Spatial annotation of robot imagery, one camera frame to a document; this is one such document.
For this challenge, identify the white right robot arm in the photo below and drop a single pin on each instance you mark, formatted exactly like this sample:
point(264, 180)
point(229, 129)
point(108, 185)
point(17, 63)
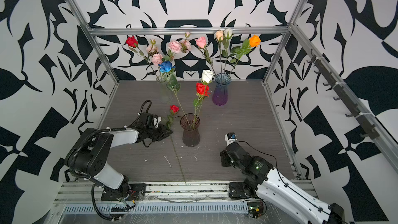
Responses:
point(263, 181)

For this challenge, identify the red artificial rose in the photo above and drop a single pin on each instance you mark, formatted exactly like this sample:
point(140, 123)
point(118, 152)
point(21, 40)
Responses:
point(202, 93)
point(174, 109)
point(132, 41)

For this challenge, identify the orange artificial rose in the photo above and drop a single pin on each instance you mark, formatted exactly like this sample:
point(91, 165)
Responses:
point(247, 46)

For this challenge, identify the pink carnation spray stem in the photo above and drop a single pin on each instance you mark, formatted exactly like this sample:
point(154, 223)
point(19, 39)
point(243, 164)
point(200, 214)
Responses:
point(155, 61)

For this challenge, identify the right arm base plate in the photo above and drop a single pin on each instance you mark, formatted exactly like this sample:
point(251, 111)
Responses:
point(242, 190)

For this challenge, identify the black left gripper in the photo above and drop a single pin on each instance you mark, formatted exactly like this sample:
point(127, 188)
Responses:
point(164, 134)

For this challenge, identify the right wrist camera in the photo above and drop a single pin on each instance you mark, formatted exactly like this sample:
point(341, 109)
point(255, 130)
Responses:
point(230, 138)

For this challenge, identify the peach artificial rose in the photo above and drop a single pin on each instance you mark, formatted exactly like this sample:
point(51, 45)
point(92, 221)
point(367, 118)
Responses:
point(219, 36)

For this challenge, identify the white cable duct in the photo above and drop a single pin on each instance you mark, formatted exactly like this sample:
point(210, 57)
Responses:
point(178, 208)

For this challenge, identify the wall hook rail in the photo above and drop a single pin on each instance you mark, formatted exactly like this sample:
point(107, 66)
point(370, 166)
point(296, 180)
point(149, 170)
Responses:
point(345, 95)

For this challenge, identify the pink peony stem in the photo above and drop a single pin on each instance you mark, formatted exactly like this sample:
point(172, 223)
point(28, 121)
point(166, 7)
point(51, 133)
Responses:
point(175, 47)

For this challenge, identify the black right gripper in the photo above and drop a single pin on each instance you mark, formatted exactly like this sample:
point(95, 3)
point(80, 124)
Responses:
point(224, 154)

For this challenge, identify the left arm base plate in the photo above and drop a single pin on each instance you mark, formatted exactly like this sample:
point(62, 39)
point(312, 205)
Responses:
point(131, 192)

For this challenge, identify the light pink artificial rose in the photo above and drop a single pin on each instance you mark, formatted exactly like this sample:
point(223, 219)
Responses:
point(201, 44)

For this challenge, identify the aluminium front rail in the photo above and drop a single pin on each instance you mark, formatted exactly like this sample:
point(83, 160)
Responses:
point(156, 191)

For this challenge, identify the clear ribbed glass vase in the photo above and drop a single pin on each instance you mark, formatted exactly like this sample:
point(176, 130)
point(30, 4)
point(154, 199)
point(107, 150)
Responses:
point(165, 94)

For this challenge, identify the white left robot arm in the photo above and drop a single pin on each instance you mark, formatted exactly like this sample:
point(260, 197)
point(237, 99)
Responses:
point(87, 159)

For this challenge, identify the dark red glass vase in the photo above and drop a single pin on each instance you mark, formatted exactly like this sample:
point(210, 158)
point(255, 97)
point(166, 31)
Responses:
point(190, 124)

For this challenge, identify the blue purple glass vase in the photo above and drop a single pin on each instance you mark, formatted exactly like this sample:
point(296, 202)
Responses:
point(220, 94)

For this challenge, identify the blue artificial rose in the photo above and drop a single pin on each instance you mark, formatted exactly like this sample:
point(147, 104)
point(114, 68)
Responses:
point(174, 86)

